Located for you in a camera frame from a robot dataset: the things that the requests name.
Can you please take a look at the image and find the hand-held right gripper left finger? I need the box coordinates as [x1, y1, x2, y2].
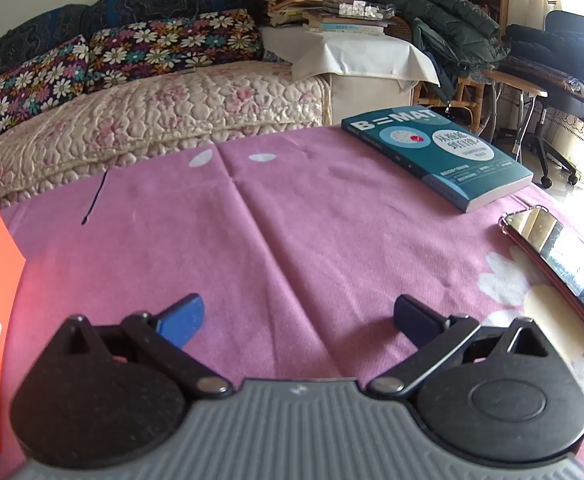
[64, 292, 235, 401]

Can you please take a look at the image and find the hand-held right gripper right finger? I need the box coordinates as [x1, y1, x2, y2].
[364, 294, 548, 398]

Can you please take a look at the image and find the pink floral tablecloth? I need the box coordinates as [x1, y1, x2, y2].
[0, 125, 584, 463]

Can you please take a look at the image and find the black pen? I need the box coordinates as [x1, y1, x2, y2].
[82, 170, 108, 226]

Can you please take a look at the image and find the teal paperback book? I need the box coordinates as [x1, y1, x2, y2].
[342, 107, 535, 213]

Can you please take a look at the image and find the quilted beige sofa cover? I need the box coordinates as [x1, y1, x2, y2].
[0, 60, 333, 211]

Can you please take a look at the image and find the white side cabinet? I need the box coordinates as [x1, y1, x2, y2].
[322, 72, 419, 128]

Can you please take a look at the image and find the rattan chair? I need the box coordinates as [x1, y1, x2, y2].
[387, 15, 498, 133]

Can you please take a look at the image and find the wooden folding table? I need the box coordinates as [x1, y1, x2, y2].
[481, 67, 550, 163]

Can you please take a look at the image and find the white cloth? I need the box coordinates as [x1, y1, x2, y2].
[262, 25, 441, 89]

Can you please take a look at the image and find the large floral pillow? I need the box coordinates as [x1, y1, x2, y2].
[84, 7, 263, 93]

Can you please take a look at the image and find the small floral pillow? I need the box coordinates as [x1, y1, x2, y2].
[0, 35, 92, 142]

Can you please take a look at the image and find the dark green puffer jacket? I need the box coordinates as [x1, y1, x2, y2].
[359, 0, 512, 85]

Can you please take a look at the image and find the black office chair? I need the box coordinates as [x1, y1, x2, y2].
[501, 10, 584, 190]

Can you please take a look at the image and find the clear blister pack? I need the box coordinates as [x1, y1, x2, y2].
[338, 1, 379, 17]

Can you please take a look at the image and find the stack of books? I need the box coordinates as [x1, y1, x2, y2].
[267, 0, 397, 37]

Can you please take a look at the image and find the chain-edged rectangular mirror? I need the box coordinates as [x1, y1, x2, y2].
[499, 205, 584, 356]

